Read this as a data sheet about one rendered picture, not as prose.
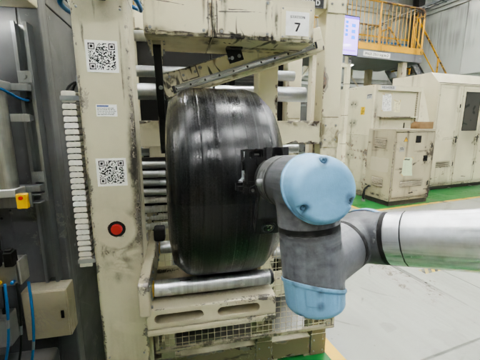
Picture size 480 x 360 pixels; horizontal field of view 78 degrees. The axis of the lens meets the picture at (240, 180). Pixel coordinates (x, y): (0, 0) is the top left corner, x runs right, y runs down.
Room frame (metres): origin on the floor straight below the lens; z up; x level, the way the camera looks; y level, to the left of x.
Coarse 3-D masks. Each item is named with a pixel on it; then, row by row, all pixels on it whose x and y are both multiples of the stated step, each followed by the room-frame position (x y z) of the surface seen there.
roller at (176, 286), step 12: (192, 276) 0.77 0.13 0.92; (204, 276) 0.77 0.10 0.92; (216, 276) 0.77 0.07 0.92; (228, 276) 0.77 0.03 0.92; (240, 276) 0.78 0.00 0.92; (252, 276) 0.78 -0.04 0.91; (264, 276) 0.79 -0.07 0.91; (156, 288) 0.72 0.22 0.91; (168, 288) 0.73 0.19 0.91; (180, 288) 0.73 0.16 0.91; (192, 288) 0.74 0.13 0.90; (204, 288) 0.75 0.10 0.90; (216, 288) 0.75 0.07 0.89; (228, 288) 0.76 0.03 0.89
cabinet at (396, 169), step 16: (368, 144) 5.16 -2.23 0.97; (384, 144) 4.83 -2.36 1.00; (400, 144) 4.70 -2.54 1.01; (416, 144) 4.82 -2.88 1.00; (432, 144) 4.94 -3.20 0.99; (368, 160) 5.14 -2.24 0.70; (384, 160) 4.80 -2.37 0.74; (400, 160) 4.71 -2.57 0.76; (416, 160) 4.84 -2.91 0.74; (368, 176) 5.11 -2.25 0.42; (384, 176) 4.77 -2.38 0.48; (400, 176) 4.72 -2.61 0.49; (416, 176) 4.85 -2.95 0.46; (368, 192) 5.08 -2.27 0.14; (384, 192) 4.75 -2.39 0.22; (400, 192) 4.74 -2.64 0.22; (416, 192) 4.87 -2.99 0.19
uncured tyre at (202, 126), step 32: (192, 96) 0.77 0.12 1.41; (224, 96) 0.79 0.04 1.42; (256, 96) 0.83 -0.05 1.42; (192, 128) 0.68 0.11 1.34; (224, 128) 0.70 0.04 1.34; (256, 128) 0.71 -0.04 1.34; (192, 160) 0.65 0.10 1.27; (224, 160) 0.66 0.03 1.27; (192, 192) 0.63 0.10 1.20; (224, 192) 0.64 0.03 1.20; (192, 224) 0.63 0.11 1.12; (224, 224) 0.64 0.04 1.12; (192, 256) 0.67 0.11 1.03; (224, 256) 0.68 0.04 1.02; (256, 256) 0.70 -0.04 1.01
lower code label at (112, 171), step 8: (96, 160) 0.77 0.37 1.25; (104, 160) 0.77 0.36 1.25; (112, 160) 0.78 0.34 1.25; (120, 160) 0.78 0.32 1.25; (96, 168) 0.77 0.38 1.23; (104, 168) 0.77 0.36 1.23; (112, 168) 0.78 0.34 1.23; (120, 168) 0.78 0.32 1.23; (104, 176) 0.77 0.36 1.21; (112, 176) 0.78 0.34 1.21; (120, 176) 0.78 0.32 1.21; (104, 184) 0.77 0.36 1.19; (112, 184) 0.77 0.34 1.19; (120, 184) 0.78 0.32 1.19
